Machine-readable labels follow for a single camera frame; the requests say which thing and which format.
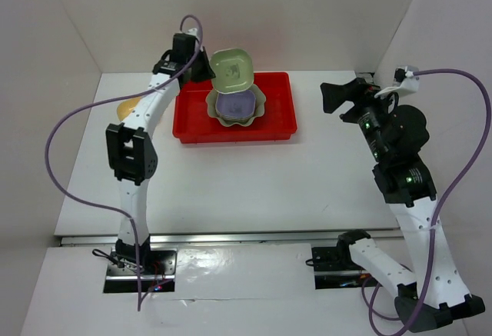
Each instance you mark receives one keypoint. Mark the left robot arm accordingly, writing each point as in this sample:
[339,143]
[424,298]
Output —
[131,153]

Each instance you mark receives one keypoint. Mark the yellow square plate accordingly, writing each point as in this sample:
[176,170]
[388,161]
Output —
[126,107]

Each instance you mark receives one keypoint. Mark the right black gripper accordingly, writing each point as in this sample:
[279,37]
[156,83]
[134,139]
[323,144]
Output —
[334,94]

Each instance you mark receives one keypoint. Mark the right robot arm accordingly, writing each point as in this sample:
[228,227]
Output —
[432,294]

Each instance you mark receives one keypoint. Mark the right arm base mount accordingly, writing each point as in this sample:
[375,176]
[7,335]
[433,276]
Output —
[331,272]

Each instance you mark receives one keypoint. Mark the large green scalloped bowl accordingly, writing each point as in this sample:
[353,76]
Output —
[258,112]

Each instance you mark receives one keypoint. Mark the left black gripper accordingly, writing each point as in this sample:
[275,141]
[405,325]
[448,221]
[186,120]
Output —
[206,73]

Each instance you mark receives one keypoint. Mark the green square plate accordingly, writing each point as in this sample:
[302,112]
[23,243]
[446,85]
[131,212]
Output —
[233,70]

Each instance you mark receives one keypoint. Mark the purple square plate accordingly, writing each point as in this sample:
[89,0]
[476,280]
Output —
[235,106]

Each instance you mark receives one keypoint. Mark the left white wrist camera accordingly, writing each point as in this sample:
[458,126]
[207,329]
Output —
[194,32]

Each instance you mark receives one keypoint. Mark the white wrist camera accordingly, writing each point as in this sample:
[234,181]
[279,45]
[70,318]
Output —
[405,82]
[194,32]

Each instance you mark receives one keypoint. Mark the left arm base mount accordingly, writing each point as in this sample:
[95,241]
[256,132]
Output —
[157,273]

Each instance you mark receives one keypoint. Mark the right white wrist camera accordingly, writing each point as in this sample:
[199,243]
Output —
[405,82]

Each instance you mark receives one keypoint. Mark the aluminium rail front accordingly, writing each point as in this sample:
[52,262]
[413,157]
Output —
[213,239]

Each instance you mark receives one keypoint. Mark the red plastic bin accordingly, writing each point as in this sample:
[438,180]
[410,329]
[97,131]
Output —
[192,125]

